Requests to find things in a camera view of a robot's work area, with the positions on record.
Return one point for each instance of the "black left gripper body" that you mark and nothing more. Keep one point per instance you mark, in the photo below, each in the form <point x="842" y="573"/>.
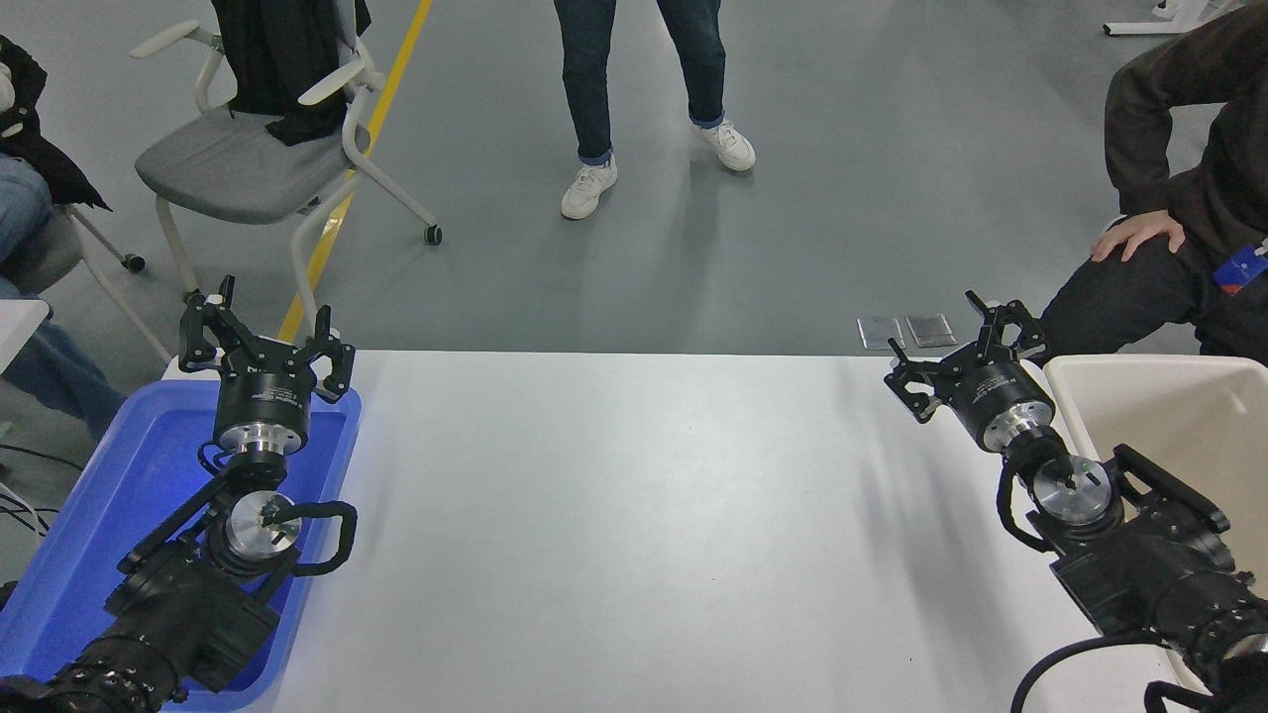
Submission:
<point x="263" y="396"/>

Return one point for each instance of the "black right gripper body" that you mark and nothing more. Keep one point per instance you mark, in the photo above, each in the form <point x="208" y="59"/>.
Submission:
<point x="996" y="388"/>

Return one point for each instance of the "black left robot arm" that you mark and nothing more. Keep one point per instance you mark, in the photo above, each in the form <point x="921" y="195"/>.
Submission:
<point x="178" y="604"/>

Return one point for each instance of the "person's hand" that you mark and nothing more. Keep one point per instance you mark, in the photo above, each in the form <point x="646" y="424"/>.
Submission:
<point x="1139" y="236"/>

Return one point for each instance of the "silver floor plate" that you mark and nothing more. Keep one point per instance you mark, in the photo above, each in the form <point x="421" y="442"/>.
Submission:
<point x="881" y="333"/>
<point x="930" y="329"/>

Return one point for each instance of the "large pale plastic bin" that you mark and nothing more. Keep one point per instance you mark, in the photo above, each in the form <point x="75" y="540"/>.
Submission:
<point x="1169" y="416"/>

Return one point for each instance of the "white wheeled chair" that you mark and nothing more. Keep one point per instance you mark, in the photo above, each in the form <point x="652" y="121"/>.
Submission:
<point x="50" y="253"/>

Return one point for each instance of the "small white table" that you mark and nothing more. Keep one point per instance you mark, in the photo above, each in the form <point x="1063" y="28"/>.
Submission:
<point x="15" y="327"/>

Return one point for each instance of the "blue plastic tray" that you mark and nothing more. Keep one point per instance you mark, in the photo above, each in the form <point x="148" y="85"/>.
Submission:
<point x="89" y="515"/>

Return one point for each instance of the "seated person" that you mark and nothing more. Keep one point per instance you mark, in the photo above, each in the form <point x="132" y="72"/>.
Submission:
<point x="20" y="208"/>

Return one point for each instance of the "blue red badge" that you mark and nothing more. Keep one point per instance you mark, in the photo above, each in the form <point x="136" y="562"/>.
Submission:
<point x="1243" y="269"/>

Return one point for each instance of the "crouching person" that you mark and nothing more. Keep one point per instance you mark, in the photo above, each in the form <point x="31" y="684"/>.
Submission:
<point x="1218" y="158"/>

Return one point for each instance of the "black garment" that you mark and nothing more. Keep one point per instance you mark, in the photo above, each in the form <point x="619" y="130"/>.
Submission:
<point x="267" y="59"/>

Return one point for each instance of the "white furniture base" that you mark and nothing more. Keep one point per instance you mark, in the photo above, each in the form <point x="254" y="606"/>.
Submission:
<point x="1139" y="28"/>

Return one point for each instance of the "grey seat white frame chair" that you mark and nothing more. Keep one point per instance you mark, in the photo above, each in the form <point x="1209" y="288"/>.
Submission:
<point x="228" y="163"/>

